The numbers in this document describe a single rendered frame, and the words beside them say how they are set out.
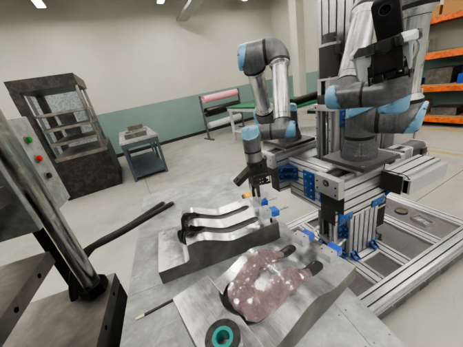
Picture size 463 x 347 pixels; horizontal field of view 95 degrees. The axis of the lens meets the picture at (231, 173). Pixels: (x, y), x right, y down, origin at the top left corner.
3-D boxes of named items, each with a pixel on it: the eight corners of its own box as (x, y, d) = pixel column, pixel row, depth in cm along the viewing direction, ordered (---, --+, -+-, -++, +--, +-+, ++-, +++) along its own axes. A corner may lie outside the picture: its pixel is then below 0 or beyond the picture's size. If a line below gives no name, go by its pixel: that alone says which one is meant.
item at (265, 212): (285, 208, 99) (284, 199, 97) (291, 214, 94) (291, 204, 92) (260, 217, 96) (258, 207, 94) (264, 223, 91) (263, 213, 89)
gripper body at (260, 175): (271, 184, 97) (268, 160, 92) (253, 189, 95) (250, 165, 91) (264, 178, 104) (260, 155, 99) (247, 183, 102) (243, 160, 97)
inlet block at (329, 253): (338, 242, 80) (338, 230, 78) (351, 248, 76) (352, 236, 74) (317, 261, 74) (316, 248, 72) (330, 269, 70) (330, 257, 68)
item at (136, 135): (156, 153, 605) (145, 121, 569) (169, 171, 443) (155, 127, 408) (129, 161, 579) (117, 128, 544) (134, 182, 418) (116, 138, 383)
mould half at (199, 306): (291, 239, 89) (289, 218, 85) (355, 278, 68) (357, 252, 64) (182, 322, 65) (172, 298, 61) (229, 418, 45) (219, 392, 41)
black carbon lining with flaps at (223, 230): (247, 207, 105) (244, 191, 101) (261, 225, 90) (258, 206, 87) (178, 231, 97) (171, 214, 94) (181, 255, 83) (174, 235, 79)
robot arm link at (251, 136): (260, 122, 92) (256, 127, 84) (262, 146, 96) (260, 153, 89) (242, 125, 94) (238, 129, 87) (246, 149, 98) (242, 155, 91)
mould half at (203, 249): (255, 209, 114) (252, 187, 109) (280, 238, 91) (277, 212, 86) (162, 242, 103) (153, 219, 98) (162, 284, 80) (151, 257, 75)
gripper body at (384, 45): (412, 76, 40) (416, 70, 48) (410, 25, 38) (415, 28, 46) (366, 87, 46) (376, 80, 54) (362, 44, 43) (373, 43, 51)
